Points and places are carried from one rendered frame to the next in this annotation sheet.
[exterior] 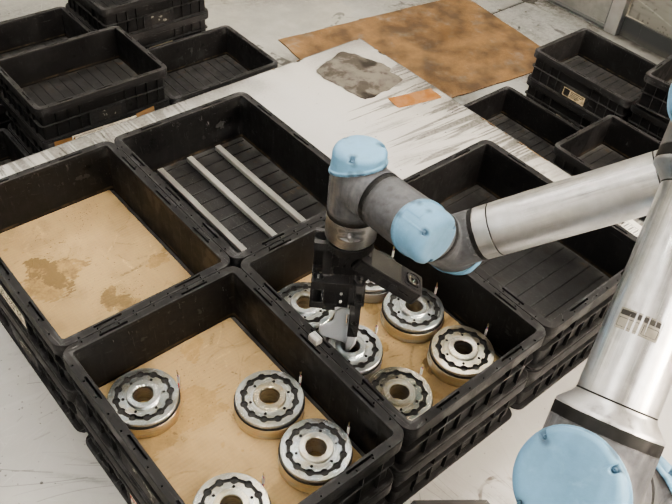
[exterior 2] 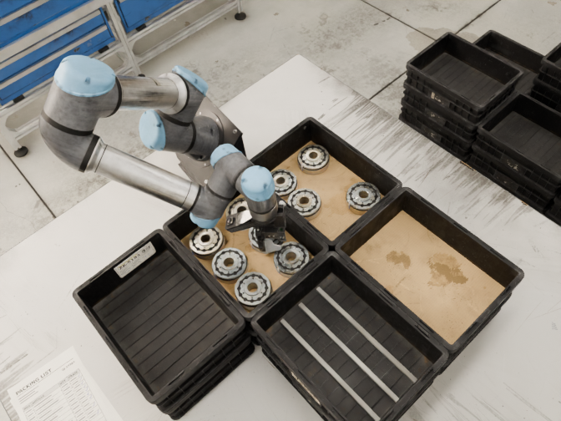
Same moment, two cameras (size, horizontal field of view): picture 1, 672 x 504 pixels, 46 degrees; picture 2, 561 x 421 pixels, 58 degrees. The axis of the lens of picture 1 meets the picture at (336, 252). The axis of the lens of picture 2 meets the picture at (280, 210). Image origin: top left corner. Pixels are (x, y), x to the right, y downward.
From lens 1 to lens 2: 160 cm
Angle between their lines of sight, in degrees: 80
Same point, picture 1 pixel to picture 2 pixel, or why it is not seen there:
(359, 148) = (256, 174)
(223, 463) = (320, 181)
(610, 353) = (165, 83)
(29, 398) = not seen: hidden behind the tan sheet
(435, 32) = not seen: outside the picture
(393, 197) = (240, 157)
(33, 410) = not seen: hidden behind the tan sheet
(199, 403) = (338, 206)
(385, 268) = (245, 214)
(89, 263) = (427, 283)
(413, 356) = (231, 244)
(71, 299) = (426, 256)
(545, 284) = (143, 306)
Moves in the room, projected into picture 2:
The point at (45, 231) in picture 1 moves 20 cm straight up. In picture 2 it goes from (468, 306) to (487, 273)
